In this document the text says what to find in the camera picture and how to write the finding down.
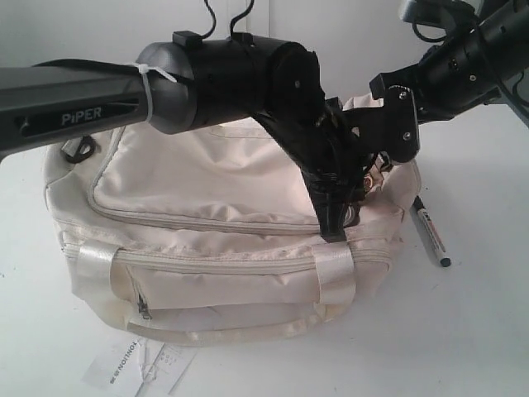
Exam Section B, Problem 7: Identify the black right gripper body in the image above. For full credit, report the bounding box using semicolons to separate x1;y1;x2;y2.
415;24;525;124

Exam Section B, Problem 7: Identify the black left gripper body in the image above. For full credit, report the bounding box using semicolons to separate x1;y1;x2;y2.
256;42;368;199

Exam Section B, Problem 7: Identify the cream fabric duffel bag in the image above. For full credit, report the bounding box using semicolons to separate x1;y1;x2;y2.
44;118;421;346

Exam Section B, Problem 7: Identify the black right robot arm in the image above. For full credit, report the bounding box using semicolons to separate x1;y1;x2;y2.
369;1;528;124

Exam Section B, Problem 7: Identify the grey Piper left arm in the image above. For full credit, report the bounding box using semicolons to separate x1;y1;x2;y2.
1;31;366;242

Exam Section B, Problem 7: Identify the black and white marker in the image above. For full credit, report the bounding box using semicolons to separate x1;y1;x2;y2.
412;196;451;268

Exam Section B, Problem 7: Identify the small grey paper tag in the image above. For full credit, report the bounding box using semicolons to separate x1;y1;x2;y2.
137;338;198;393

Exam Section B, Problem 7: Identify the white Tonlion paper tag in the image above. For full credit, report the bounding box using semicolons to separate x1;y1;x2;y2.
86;337;149;387

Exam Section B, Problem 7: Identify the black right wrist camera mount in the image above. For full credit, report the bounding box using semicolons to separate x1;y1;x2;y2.
343;85;420;164

